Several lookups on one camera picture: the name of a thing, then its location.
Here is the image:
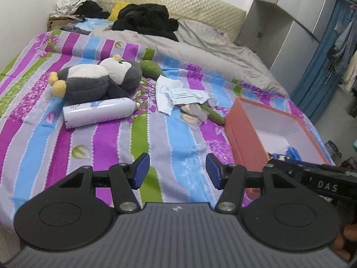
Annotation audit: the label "yellow pillow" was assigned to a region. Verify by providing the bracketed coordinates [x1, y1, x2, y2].
[108, 1, 129, 21]

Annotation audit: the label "hanging clothes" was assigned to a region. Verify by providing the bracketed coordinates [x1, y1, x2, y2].
[325, 19, 356, 93]

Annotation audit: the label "light blue face mask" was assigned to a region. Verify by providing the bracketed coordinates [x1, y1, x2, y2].
[171, 88, 214, 105]

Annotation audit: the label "blue curtain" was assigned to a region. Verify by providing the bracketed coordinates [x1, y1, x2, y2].
[291, 0, 356, 124]

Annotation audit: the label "green long plush stick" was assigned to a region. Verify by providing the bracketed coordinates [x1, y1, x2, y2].
[139, 60, 225, 130]

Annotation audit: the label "cream quilted headboard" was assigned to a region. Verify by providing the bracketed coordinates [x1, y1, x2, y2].
[98, 0, 246, 42]

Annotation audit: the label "brown cardboard box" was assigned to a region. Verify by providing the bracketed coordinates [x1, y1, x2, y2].
[47, 15, 82, 31]

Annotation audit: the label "black clothes pile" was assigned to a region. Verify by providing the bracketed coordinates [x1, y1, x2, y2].
[111, 4, 179, 42]

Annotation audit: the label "white spray bottle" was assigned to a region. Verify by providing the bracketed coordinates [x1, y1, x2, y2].
[63, 97, 140, 129]

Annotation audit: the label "clear bag with pads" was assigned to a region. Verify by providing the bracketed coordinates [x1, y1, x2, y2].
[179, 103, 208, 130]

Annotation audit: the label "grey blanket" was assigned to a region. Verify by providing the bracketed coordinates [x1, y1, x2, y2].
[60, 19, 288, 97]

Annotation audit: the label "blue snack packet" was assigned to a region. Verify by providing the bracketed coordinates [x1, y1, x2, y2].
[268, 146, 302, 161]

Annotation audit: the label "grey wardrobe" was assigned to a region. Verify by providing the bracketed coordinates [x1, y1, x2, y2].
[237, 0, 336, 94]

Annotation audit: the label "orange cardboard box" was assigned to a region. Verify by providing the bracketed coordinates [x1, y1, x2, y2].
[224, 97, 331, 202]

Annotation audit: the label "grey white penguin plush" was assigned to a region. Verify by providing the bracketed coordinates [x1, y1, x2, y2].
[48, 54, 142, 105]

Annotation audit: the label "white crumpled cloth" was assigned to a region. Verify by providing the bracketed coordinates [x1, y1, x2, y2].
[50, 0, 80, 18]

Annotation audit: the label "striped floral bed sheet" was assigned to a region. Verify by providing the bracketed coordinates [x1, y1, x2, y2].
[0, 29, 335, 229]

